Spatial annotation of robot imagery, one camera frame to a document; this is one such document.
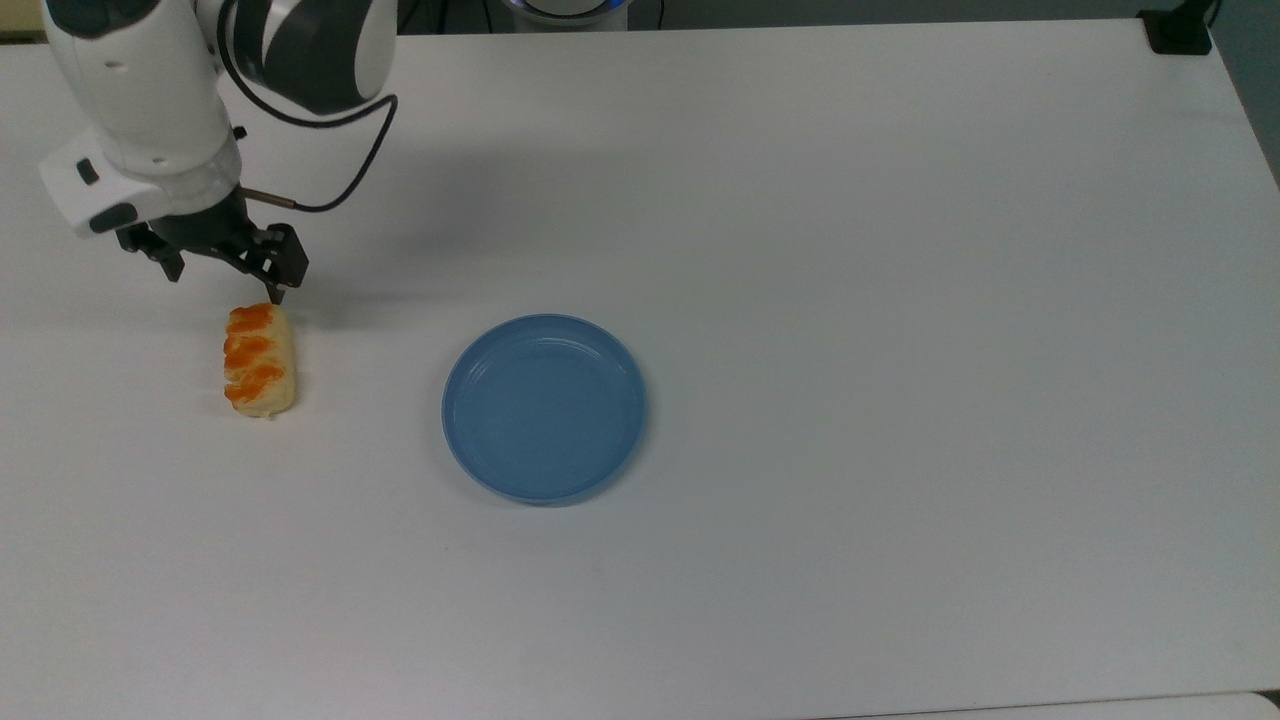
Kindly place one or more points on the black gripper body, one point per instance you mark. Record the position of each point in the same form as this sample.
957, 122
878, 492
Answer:
210, 228

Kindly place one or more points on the black table clamp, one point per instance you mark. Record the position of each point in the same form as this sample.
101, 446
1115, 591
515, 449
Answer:
1180, 28

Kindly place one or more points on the bread roll with orange stripes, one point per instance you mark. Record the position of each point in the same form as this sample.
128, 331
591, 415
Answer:
258, 362

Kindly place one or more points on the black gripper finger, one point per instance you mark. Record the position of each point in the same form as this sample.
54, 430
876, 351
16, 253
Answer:
158, 250
285, 262

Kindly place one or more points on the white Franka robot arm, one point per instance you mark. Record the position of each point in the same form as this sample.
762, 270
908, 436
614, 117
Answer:
140, 90

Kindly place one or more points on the blue round plate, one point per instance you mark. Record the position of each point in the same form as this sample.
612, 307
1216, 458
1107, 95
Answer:
545, 408

